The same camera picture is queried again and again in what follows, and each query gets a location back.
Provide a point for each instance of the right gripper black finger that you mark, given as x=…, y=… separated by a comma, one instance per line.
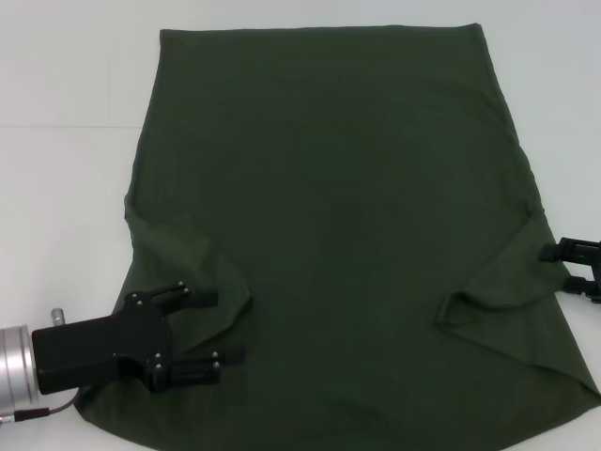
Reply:
x=580, y=285
x=577, y=250

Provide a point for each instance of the dark green shirt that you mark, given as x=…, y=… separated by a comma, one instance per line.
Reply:
x=328, y=188

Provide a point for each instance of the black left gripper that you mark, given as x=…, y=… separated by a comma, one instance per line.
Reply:
x=94, y=345

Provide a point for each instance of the silver connector post left gripper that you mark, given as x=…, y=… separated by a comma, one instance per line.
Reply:
x=57, y=315

